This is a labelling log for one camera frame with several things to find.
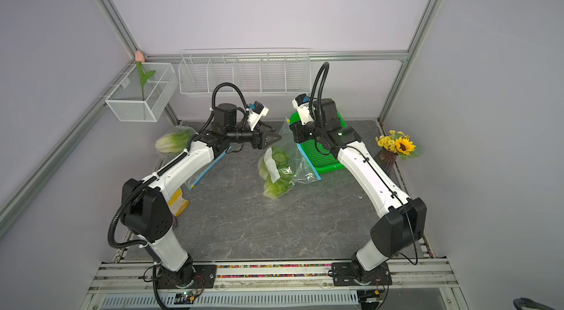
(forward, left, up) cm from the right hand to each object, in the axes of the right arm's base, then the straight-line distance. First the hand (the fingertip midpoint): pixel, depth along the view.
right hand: (291, 124), depth 77 cm
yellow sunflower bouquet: (-4, -38, -5) cm, 39 cm away
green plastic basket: (-11, -11, -9) cm, 18 cm away
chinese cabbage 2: (-16, +5, -18) cm, 25 cm away
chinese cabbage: (-7, +3, -15) cm, 17 cm away
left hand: (-3, +4, -2) cm, 6 cm away
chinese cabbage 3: (+11, +55, -23) cm, 61 cm away
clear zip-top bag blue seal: (-13, -4, -11) cm, 18 cm away
